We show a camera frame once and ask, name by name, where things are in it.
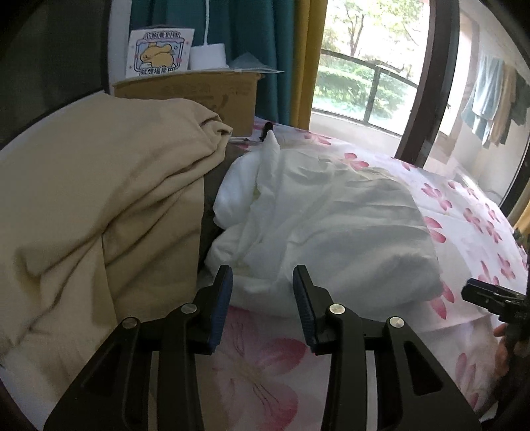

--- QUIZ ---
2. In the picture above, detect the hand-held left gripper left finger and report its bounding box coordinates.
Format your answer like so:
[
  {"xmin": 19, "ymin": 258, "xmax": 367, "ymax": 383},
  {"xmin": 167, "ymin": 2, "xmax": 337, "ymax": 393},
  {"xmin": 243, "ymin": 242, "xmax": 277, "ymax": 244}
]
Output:
[{"xmin": 43, "ymin": 264, "xmax": 234, "ymax": 431}]

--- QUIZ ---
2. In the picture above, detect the person's right hand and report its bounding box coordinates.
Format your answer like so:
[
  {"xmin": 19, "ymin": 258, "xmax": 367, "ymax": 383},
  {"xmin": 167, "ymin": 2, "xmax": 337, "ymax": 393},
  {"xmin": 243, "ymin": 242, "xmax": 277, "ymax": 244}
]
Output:
[{"xmin": 494, "ymin": 322, "xmax": 524, "ymax": 376}]

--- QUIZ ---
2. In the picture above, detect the clear plastic bag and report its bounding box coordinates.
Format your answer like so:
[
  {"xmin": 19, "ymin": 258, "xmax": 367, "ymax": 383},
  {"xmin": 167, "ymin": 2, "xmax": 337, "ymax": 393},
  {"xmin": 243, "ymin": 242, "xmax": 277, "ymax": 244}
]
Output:
[{"xmin": 228, "ymin": 52, "xmax": 286, "ymax": 75}]

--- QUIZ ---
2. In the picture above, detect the beige cloth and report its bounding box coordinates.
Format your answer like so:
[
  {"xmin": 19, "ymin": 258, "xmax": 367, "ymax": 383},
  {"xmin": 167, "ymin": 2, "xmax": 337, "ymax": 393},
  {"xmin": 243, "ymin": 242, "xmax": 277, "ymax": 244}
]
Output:
[{"xmin": 0, "ymin": 92, "xmax": 234, "ymax": 365}]

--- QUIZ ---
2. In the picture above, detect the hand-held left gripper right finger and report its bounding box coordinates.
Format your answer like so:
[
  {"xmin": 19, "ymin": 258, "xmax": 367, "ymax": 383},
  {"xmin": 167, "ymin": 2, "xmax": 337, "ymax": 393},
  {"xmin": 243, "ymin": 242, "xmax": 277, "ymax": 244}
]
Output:
[{"xmin": 292, "ymin": 264, "xmax": 483, "ymax": 431}]

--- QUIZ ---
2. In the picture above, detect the white garment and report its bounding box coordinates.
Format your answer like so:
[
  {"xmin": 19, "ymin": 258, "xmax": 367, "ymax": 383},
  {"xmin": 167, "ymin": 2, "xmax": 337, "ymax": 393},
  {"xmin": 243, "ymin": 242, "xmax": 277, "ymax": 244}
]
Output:
[{"xmin": 205, "ymin": 129, "xmax": 445, "ymax": 318}]

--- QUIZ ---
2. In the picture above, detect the white toilet paper roll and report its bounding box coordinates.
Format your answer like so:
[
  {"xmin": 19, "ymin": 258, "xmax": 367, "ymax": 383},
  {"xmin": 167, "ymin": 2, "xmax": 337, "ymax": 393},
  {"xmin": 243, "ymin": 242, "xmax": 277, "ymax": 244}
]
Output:
[{"xmin": 189, "ymin": 42, "xmax": 230, "ymax": 70}]

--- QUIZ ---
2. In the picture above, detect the balcony window railing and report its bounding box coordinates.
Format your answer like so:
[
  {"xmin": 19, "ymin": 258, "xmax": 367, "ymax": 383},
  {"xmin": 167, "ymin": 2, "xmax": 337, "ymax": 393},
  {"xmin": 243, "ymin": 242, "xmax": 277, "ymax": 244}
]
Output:
[{"xmin": 312, "ymin": 47, "xmax": 419, "ymax": 135}]

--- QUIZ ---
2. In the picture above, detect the teal curtain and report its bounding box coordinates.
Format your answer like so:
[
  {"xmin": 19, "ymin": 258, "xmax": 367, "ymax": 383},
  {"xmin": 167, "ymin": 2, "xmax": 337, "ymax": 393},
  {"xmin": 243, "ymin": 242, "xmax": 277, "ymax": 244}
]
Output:
[{"xmin": 130, "ymin": 0, "xmax": 301, "ymax": 123}]

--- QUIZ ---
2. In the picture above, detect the hanging dark garment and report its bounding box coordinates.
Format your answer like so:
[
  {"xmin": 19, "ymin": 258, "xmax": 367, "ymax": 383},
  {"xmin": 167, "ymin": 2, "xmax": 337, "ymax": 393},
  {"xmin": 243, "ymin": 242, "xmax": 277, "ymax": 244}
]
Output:
[{"xmin": 511, "ymin": 72, "xmax": 530, "ymax": 127}]

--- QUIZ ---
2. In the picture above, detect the dark door frame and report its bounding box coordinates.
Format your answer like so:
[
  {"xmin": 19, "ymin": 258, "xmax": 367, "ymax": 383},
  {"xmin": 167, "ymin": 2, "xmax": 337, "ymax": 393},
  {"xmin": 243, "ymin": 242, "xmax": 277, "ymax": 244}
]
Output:
[{"xmin": 393, "ymin": 0, "xmax": 460, "ymax": 168}]

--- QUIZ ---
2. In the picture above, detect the hanging beige garment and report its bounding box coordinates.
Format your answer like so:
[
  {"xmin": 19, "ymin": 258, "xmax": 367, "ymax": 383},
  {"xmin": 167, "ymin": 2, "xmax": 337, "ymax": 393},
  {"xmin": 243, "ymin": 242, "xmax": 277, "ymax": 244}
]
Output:
[{"xmin": 489, "ymin": 62, "xmax": 518, "ymax": 146}]

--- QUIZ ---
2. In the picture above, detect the yellow curtain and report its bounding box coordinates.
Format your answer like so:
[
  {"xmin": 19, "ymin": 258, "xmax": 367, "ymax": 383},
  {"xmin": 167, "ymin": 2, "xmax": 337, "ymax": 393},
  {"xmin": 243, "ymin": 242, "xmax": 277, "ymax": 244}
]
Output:
[{"xmin": 290, "ymin": 0, "xmax": 329, "ymax": 131}]

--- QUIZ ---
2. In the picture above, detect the hanging blue towel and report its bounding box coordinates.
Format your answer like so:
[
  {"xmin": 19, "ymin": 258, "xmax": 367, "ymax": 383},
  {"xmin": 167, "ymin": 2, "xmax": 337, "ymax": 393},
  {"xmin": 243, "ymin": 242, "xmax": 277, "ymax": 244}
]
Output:
[{"xmin": 460, "ymin": 54, "xmax": 506, "ymax": 148}]

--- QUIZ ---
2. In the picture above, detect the brown cardboard box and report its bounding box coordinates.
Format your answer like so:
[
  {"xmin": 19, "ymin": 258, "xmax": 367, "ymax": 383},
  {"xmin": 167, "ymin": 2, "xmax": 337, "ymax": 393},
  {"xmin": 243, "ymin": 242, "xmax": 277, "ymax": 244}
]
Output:
[{"xmin": 112, "ymin": 68, "xmax": 266, "ymax": 137}]

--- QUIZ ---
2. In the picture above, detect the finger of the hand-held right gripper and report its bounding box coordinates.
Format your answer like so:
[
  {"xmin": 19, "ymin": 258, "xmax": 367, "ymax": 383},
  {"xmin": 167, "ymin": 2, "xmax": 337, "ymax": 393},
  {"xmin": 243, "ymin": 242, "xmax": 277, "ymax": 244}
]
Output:
[{"xmin": 461, "ymin": 277, "xmax": 526, "ymax": 318}]

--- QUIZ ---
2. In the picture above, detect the grey brown cloth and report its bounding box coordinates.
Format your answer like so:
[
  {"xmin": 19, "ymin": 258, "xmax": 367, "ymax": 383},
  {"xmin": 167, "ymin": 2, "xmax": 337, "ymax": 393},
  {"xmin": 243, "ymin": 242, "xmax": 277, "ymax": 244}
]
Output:
[{"xmin": 196, "ymin": 137, "xmax": 249, "ymax": 274}]

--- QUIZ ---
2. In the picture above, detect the white pink floral bedsheet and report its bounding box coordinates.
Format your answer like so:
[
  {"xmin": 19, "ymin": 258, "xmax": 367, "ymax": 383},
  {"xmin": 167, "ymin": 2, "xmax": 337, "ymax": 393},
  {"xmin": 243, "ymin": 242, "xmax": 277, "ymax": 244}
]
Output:
[{"xmin": 136, "ymin": 116, "xmax": 530, "ymax": 431}]

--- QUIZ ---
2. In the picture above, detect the white cartoon printed box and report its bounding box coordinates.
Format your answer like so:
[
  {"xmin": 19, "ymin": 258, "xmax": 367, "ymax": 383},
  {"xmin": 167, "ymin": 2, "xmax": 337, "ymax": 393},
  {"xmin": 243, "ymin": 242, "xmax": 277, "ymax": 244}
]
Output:
[{"xmin": 125, "ymin": 28, "xmax": 196, "ymax": 79}]

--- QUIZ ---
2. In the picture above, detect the white appliance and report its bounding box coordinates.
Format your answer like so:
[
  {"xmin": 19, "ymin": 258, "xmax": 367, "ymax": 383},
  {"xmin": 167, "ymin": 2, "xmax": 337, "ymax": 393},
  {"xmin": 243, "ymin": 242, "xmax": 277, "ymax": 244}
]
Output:
[{"xmin": 449, "ymin": 166, "xmax": 504, "ymax": 208}]

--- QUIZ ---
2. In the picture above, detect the white hanging cable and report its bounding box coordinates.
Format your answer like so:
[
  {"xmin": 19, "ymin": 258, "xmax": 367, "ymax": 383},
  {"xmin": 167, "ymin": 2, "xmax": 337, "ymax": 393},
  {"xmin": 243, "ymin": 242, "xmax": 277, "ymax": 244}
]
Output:
[{"xmin": 203, "ymin": 0, "xmax": 214, "ymax": 45}]

